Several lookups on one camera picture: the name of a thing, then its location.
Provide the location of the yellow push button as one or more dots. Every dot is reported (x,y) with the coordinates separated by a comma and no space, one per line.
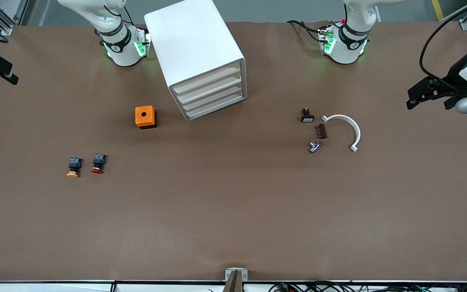
(73,164)

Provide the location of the silver key switch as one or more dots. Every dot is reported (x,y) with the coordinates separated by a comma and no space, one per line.
(314,147)

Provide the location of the black white push button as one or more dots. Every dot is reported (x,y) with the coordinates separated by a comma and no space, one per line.
(307,118)

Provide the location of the brown table cover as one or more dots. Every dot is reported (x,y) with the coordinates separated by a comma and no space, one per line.
(233,211)

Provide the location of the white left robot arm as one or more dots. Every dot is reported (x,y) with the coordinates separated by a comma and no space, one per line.
(349,44)

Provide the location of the white table edge rail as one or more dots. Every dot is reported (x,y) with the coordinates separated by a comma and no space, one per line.
(35,287)

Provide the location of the red push button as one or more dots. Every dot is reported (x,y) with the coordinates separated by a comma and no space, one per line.
(97,162)

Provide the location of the metal mount bracket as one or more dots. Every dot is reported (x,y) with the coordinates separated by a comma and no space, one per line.
(236,275)

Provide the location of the brown terminal block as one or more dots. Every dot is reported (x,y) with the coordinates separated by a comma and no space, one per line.
(321,131)

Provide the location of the orange box with hole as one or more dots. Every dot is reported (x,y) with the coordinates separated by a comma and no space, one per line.
(144,115)

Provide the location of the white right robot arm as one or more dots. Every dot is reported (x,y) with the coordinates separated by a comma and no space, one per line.
(122,44)

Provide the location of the white curved bracket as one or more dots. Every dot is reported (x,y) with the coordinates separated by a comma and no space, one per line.
(341,117)

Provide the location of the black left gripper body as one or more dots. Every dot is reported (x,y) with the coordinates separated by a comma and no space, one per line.
(453,78)

